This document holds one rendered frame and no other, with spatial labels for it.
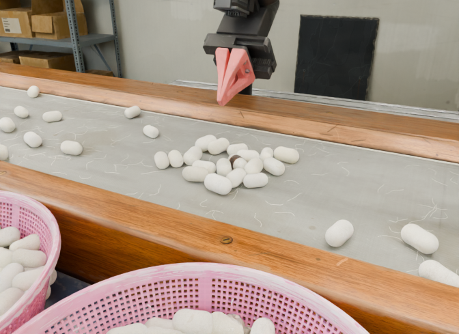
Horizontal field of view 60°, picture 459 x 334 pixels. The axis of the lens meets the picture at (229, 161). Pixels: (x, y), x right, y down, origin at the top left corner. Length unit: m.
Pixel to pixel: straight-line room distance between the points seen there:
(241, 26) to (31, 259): 0.41
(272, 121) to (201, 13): 2.18
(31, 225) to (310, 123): 0.43
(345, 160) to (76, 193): 0.36
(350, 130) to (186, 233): 0.36
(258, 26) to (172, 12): 2.34
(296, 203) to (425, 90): 2.13
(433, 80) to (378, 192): 2.05
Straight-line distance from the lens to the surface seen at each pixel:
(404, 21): 2.50
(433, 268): 0.39
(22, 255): 0.43
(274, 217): 0.45
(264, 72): 0.62
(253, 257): 0.35
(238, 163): 0.53
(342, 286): 0.34
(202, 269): 0.34
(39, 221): 0.45
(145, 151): 0.62
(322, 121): 0.67
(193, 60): 2.90
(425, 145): 0.65
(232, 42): 0.61
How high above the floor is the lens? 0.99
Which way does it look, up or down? 26 degrees down
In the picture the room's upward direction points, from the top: straight up
